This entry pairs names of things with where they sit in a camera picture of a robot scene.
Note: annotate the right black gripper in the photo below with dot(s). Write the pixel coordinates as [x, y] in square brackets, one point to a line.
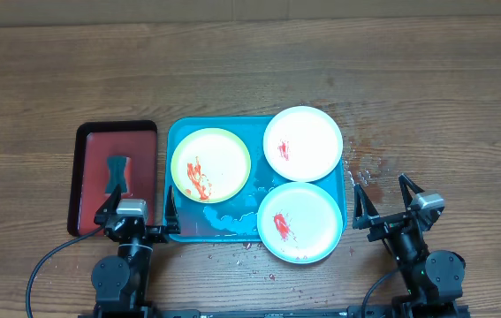
[389, 223]

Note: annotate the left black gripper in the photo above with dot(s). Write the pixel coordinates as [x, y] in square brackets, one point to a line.
[157, 233]

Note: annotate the green and orange sponge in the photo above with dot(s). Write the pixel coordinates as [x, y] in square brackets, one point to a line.
[120, 174]

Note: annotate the yellow-green rimmed plate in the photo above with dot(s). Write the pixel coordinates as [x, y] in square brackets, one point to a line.
[210, 165]

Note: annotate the light blue rimmed plate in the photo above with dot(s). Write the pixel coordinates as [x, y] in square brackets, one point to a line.
[300, 223]

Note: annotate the white plate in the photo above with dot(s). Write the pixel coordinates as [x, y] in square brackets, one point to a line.
[303, 144]

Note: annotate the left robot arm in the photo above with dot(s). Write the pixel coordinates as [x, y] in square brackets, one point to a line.
[121, 280]

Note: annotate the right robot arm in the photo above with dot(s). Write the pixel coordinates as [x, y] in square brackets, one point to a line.
[433, 279]

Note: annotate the red and black tray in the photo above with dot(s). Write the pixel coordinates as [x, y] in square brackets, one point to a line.
[95, 143]

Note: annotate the teal plastic tray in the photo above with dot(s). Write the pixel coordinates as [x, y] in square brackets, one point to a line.
[235, 220]

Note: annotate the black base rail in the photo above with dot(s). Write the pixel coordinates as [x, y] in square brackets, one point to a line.
[267, 313]

